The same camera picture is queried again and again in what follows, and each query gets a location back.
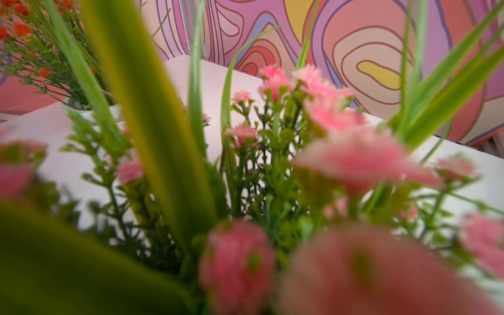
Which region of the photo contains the orange flower pot right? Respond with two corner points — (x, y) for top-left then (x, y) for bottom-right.
(1, 1), (120, 120)

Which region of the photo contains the pink flower pot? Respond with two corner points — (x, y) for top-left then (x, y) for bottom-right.
(1, 1), (503, 314)

